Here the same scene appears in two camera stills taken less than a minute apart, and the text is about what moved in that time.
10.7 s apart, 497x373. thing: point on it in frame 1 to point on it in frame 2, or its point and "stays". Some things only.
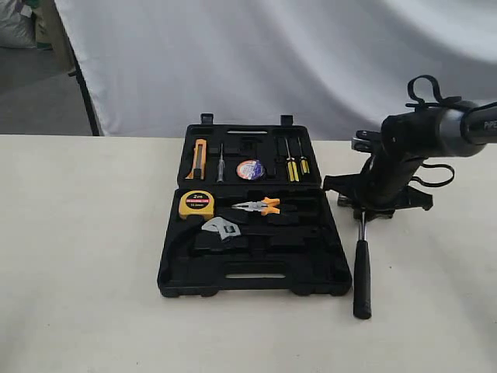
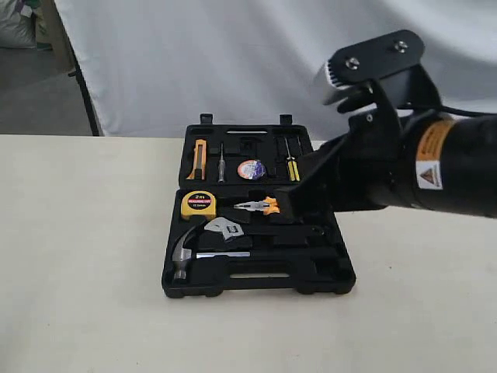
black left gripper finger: (351, 189) to (313, 195)
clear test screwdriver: (220, 168) stays
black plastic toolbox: (249, 213) stays
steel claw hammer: (362, 282) to (182, 256)
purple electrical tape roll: (251, 169) stays
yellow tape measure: (196, 202) stays
